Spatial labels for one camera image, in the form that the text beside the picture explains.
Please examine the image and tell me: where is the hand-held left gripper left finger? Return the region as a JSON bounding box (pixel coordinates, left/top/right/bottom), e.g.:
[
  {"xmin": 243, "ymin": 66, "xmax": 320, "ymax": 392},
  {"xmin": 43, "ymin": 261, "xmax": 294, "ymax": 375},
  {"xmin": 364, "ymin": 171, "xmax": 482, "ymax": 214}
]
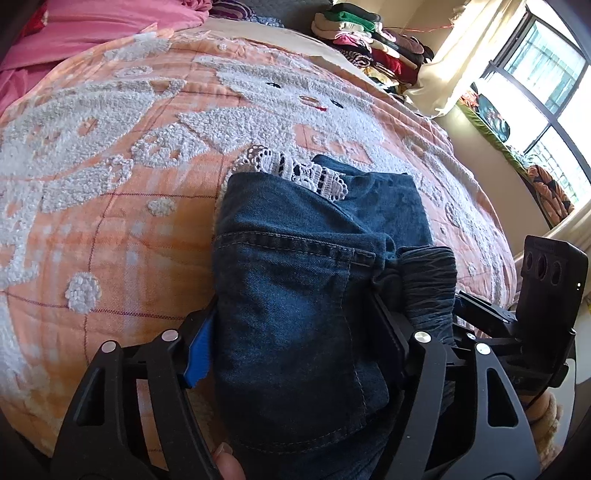
[{"xmin": 56, "ymin": 307, "xmax": 221, "ymax": 480}]

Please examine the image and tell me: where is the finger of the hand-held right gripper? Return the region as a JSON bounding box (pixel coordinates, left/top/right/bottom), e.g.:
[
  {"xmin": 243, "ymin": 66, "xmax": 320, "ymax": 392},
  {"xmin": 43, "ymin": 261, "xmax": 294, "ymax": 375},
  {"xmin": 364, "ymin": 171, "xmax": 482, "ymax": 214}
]
[{"xmin": 455, "ymin": 291, "xmax": 519, "ymax": 343}]

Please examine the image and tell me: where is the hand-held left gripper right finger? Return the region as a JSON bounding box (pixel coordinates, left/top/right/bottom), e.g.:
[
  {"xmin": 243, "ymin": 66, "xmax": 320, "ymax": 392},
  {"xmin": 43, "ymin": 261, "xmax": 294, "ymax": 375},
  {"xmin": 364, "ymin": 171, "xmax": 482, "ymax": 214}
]
[{"xmin": 369, "ymin": 291, "xmax": 542, "ymax": 480}]

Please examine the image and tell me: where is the blue denim garment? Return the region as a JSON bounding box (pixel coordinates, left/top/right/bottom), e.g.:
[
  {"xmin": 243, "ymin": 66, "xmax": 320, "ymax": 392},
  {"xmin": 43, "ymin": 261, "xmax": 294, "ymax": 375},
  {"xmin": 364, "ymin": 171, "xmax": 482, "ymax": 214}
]
[{"xmin": 213, "ymin": 144, "xmax": 459, "ymax": 480}]

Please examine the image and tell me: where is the person's left hand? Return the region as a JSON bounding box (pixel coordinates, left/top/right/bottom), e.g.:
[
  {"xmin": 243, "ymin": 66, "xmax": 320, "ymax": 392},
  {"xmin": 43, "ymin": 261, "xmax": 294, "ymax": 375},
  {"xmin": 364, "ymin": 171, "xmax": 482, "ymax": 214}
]
[{"xmin": 213, "ymin": 442, "xmax": 251, "ymax": 480}]

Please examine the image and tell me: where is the orange patterned cloth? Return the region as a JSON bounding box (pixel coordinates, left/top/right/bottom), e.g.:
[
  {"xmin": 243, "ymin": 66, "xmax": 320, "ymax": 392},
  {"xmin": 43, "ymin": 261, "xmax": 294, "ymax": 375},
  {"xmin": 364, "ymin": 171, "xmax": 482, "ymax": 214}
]
[{"xmin": 525, "ymin": 164, "xmax": 576, "ymax": 230}]

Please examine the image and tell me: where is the green edged patterned cloth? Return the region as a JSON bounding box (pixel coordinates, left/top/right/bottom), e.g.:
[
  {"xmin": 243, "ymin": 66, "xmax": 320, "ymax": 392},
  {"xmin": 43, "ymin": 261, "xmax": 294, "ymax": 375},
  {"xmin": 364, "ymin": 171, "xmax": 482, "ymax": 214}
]
[{"xmin": 455, "ymin": 80, "xmax": 533, "ymax": 172}]

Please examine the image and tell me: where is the orange printed blanket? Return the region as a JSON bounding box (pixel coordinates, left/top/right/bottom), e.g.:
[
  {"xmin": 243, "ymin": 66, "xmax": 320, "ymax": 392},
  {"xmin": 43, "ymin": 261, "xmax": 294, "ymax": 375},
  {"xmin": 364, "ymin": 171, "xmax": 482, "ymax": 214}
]
[{"xmin": 0, "ymin": 28, "xmax": 519, "ymax": 462}]

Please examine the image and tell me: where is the black framed window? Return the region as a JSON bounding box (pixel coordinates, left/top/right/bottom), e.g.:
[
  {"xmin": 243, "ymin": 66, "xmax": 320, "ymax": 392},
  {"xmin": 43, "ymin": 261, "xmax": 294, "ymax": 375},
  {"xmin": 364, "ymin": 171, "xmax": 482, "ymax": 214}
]
[{"xmin": 471, "ymin": 0, "xmax": 591, "ymax": 232}]

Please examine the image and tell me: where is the white curtain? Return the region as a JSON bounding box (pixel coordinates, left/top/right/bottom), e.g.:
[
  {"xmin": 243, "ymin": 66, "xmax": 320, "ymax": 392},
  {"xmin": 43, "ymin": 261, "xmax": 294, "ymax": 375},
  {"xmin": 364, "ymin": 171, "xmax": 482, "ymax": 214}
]
[{"xmin": 404, "ymin": 0, "xmax": 530, "ymax": 119}]

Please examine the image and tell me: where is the pile of folded clothes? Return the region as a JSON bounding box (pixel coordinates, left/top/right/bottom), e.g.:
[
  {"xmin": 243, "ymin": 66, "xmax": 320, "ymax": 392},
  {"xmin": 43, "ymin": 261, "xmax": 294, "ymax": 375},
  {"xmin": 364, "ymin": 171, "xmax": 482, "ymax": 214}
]
[{"xmin": 311, "ymin": 2, "xmax": 437, "ymax": 96}]

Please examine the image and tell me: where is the beige bed sheet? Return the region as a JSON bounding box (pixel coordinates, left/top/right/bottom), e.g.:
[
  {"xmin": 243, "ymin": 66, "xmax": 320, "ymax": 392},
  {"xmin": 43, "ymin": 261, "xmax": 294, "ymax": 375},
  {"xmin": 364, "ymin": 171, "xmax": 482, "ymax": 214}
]
[{"xmin": 203, "ymin": 27, "xmax": 357, "ymax": 66}]

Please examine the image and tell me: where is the pink bed sheet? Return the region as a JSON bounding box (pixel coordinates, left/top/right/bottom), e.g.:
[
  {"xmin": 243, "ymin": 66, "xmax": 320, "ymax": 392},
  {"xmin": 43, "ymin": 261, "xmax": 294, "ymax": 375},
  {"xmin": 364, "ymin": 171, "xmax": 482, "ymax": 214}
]
[{"xmin": 0, "ymin": 0, "xmax": 212, "ymax": 112}]

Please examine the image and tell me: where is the purple striped cloth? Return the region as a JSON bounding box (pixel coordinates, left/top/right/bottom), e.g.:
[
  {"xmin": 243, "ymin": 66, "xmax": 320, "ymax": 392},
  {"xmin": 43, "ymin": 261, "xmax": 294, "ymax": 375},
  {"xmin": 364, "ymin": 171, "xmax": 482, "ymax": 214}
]
[{"xmin": 210, "ymin": 0, "xmax": 253, "ymax": 20}]

